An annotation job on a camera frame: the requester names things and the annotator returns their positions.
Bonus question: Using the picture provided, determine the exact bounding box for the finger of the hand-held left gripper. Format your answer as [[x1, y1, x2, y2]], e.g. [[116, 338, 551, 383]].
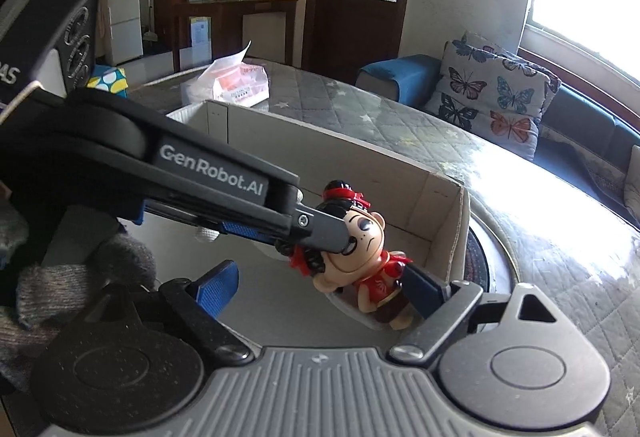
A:
[[142, 198, 353, 255]]

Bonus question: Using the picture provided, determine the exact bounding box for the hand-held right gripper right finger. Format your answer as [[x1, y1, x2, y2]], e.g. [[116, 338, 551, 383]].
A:
[[387, 262, 576, 365]]

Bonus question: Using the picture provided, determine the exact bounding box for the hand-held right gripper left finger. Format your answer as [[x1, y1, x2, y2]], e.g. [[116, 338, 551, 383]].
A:
[[82, 259, 258, 365]]

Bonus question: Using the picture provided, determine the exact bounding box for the red cartoon doll figurine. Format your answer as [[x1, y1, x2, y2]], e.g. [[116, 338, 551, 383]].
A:
[[287, 179, 416, 330]]

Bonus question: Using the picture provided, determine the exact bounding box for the white cardboard box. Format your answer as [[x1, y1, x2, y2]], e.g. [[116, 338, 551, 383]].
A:
[[117, 99, 471, 353]]

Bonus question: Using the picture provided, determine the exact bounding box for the person's left hand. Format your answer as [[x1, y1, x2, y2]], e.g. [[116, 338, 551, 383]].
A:
[[0, 204, 158, 390]]

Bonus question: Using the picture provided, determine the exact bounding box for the colourful dotted box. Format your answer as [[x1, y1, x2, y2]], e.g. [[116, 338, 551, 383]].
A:
[[86, 65, 130, 98]]

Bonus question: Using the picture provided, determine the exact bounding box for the white broom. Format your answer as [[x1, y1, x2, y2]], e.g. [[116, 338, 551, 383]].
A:
[[144, 0, 159, 42]]

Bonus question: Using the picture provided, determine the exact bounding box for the white refrigerator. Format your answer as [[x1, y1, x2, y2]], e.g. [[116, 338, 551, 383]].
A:
[[105, 0, 144, 65]]

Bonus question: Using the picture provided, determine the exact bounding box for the pink white tissue pack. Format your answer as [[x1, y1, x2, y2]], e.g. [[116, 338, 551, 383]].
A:
[[180, 42, 271, 108]]

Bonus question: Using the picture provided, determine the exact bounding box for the blue armrest cover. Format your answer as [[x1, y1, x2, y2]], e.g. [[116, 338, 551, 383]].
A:
[[356, 54, 443, 105]]

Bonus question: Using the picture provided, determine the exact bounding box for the brown wooden console table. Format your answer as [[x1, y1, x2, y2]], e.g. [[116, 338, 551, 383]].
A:
[[172, 0, 298, 72]]

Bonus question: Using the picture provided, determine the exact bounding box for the butterfly print cushion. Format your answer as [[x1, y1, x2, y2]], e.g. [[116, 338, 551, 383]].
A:
[[425, 31, 563, 162]]

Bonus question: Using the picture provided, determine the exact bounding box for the grey cushion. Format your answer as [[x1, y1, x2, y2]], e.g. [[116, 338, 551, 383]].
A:
[[622, 162, 640, 218]]

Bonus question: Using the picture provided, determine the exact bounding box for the dark sofa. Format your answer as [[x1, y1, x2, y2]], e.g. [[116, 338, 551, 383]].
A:
[[356, 54, 640, 230]]

